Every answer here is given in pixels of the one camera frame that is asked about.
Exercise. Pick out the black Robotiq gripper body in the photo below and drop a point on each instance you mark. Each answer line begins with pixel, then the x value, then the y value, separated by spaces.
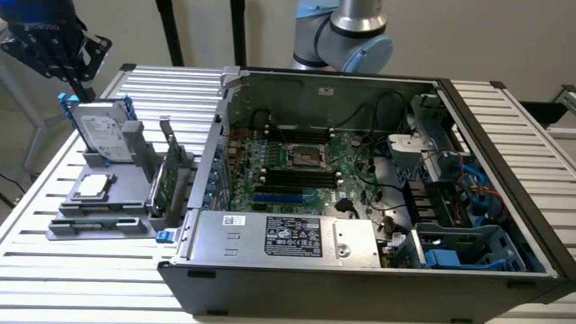
pixel 43 37

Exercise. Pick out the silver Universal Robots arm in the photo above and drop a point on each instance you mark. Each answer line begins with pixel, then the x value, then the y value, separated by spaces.
pixel 355 20

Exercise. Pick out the black RAM slot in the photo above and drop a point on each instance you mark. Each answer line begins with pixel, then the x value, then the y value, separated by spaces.
pixel 299 181
pixel 299 137
pixel 299 129
pixel 299 141
pixel 299 185
pixel 299 172
pixel 299 133
pixel 299 176

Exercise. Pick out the blue expansion slot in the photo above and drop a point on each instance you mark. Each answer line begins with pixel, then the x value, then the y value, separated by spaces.
pixel 276 198

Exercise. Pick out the black expansion slot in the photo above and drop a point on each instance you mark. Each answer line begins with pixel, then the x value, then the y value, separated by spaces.
pixel 275 207

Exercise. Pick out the black table corner cap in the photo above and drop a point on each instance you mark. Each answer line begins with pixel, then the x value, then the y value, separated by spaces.
pixel 498 84
pixel 128 67

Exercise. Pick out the silver hard drive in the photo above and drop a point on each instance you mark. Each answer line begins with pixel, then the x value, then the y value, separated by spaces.
pixel 63 103

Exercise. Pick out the black stand pole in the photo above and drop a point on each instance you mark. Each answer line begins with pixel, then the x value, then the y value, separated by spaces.
pixel 170 30
pixel 239 30

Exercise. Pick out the silver hard disk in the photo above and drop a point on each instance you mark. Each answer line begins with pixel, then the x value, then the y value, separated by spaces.
pixel 102 130

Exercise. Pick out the green graphics card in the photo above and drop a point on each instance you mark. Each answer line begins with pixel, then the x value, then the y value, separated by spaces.
pixel 171 168

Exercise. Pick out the silver CPU chip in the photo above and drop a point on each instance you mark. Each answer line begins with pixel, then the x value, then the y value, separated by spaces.
pixel 95 185

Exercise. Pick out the grey parts rack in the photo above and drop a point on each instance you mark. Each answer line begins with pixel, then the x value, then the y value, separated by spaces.
pixel 131 195

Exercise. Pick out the metal CPU socket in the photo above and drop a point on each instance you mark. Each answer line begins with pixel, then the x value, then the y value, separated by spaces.
pixel 307 157

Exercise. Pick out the blue case latch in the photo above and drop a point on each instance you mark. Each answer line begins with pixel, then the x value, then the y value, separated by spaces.
pixel 164 236

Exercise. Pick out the grey power supply unit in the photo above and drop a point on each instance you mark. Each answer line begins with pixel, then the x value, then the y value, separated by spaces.
pixel 252 239

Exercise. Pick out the green motherboard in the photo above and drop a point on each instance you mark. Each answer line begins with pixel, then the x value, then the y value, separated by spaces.
pixel 351 168

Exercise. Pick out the grey fan shroud box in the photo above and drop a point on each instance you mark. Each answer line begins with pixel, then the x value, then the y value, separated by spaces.
pixel 407 145

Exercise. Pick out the grey metal disk cage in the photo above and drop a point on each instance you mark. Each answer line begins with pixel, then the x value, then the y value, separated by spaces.
pixel 434 135

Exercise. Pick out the black open PC case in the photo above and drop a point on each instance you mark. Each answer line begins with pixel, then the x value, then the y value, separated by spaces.
pixel 315 290

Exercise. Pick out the blue plastic disk bay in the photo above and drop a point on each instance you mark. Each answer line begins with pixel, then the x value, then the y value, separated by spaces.
pixel 468 236

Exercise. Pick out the aluminium profile rail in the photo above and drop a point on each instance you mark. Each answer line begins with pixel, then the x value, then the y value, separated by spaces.
pixel 564 111

